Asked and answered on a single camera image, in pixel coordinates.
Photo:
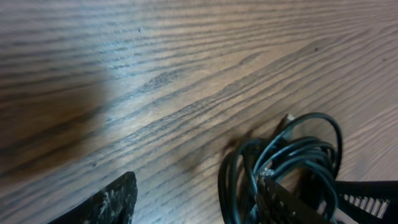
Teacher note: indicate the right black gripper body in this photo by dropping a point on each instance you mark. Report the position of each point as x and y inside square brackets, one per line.
[368, 202]

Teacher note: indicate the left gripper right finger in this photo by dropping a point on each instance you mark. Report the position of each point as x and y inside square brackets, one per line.
[310, 201]

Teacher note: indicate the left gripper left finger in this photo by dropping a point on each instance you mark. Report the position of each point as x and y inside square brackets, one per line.
[113, 204]

